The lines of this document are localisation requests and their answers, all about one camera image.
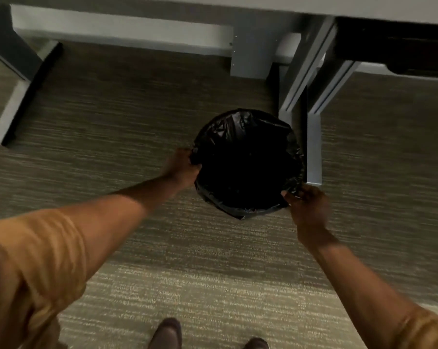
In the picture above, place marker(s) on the person's left hand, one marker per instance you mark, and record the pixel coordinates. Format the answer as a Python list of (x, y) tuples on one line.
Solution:
[(179, 170)]

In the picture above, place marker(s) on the person's right hand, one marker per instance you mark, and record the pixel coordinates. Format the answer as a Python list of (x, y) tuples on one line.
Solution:
[(308, 210)]

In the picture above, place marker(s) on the person's right fingers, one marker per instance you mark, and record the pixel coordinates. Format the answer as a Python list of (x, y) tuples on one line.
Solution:
[(291, 196)]

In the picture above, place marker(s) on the person's left fingers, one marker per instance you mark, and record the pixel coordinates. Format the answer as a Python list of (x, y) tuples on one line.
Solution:
[(191, 156)]

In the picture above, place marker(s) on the black trash bag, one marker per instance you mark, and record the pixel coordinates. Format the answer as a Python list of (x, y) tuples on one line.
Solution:
[(248, 161)]

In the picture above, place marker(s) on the person's left forearm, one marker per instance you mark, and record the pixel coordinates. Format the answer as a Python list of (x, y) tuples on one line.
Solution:
[(106, 221)]

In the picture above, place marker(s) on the person's right forearm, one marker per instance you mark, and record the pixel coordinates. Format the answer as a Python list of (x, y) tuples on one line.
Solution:
[(353, 283)]

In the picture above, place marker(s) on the grey metal desk leg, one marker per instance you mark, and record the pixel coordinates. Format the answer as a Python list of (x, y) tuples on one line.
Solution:
[(20, 79), (322, 116), (295, 79)]

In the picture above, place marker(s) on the grey desk crossbar panel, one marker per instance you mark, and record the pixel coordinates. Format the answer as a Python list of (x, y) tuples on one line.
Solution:
[(131, 32)]

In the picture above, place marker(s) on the person's brown right shoe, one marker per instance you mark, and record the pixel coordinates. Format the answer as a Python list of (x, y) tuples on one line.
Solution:
[(256, 343)]

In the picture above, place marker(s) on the person's brown shoe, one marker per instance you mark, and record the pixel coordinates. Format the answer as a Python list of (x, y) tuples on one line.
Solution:
[(256, 343), (167, 334)]

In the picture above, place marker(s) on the person's brown left shoe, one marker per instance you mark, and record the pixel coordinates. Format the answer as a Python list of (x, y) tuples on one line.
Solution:
[(167, 334)]

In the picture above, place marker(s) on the black under-desk drawer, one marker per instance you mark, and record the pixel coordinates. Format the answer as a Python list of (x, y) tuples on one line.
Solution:
[(393, 45)]

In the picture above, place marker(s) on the mustard yellow shirt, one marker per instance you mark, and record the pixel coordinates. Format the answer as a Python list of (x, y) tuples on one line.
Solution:
[(26, 279)]

